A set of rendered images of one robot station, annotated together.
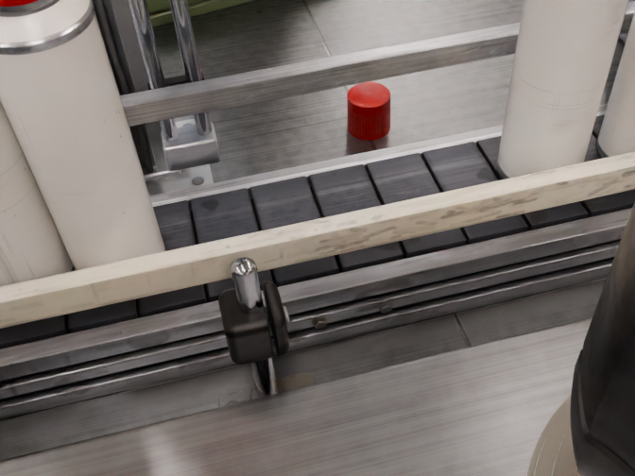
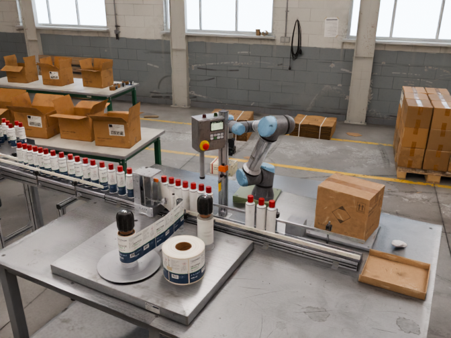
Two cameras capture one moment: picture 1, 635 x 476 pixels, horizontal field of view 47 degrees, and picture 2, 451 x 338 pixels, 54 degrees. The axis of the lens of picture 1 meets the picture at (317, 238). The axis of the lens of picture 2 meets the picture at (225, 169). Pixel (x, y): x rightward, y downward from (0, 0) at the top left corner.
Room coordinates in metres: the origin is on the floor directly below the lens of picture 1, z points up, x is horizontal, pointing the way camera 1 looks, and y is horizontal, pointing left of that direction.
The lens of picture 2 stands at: (-1.47, -1.40, 2.17)
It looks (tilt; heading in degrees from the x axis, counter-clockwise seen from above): 23 degrees down; 38
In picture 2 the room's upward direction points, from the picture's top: straight up
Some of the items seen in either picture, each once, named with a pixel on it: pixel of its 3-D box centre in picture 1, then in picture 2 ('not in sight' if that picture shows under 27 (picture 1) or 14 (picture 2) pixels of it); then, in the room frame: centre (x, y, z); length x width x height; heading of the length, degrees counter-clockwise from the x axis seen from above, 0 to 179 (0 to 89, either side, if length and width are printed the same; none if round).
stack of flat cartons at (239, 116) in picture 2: not in sight; (230, 124); (3.72, 2.62, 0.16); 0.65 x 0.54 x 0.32; 115
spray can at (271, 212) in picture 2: not in sight; (271, 217); (0.37, -0.27, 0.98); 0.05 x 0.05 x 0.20
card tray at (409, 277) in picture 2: not in sight; (394, 272); (0.49, -0.92, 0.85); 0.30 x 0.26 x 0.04; 101
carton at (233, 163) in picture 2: not in sight; (223, 166); (0.76, 0.38, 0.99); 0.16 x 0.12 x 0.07; 110
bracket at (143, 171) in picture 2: not in sight; (146, 172); (0.13, 0.45, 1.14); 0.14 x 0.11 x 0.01; 101
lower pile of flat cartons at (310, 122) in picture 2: not in sight; (313, 126); (4.60, 1.66, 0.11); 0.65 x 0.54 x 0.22; 107
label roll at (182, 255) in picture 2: not in sight; (184, 259); (-0.19, -0.14, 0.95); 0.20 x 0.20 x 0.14
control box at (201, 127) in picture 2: not in sight; (208, 132); (0.37, 0.18, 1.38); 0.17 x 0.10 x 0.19; 156
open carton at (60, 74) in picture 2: not in sight; (55, 71); (2.08, 4.57, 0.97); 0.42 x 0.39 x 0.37; 18
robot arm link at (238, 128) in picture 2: not in sight; (238, 127); (0.75, 0.25, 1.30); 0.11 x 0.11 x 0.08; 70
